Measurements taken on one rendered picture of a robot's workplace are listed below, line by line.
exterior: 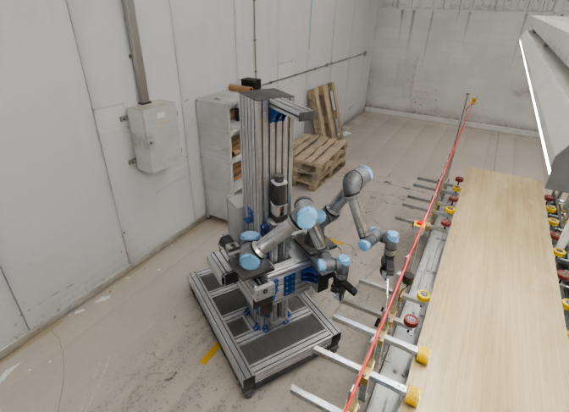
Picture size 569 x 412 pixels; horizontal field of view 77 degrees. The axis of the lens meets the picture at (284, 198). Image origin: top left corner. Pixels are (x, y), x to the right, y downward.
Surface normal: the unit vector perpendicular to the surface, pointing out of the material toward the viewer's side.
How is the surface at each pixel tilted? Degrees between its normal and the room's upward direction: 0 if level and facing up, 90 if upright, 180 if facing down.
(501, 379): 0
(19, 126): 90
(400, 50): 90
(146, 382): 0
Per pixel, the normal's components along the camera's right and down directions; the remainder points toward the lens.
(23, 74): 0.87, 0.26
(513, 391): 0.02, -0.88
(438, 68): -0.50, 0.41
